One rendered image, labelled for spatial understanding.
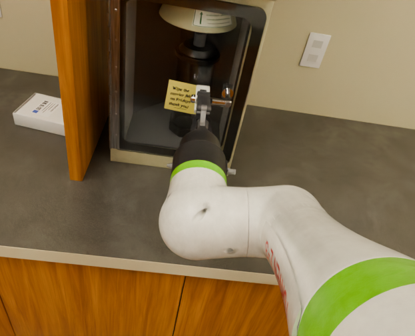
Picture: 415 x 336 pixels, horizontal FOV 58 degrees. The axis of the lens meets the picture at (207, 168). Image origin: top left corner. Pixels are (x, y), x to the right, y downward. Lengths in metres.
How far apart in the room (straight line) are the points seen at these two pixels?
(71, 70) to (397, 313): 0.71
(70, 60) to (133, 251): 0.41
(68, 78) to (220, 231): 0.46
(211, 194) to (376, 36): 0.99
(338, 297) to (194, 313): 0.84
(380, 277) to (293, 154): 0.97
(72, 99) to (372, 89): 1.04
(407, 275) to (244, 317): 0.86
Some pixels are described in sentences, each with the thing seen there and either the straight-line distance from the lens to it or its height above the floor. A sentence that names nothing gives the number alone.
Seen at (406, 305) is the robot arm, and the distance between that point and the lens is 0.20.
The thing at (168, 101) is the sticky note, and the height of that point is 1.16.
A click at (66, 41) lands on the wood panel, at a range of 0.77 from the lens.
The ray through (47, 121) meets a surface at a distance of 1.11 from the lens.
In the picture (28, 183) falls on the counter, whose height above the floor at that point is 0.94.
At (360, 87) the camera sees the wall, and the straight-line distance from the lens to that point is 1.45.
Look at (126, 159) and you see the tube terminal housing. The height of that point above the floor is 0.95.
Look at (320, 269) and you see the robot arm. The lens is 0.27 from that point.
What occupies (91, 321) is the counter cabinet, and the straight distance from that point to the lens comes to 1.14.
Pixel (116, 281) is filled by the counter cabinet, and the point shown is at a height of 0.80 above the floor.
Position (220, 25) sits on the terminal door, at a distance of 0.79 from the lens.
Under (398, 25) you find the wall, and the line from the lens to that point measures 1.39.
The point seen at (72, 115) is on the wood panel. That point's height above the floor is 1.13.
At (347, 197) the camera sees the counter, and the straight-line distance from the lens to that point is 1.11.
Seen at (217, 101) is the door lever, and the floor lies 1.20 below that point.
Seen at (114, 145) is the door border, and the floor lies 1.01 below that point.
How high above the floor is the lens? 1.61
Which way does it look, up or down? 40 degrees down
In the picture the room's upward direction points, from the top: 12 degrees clockwise
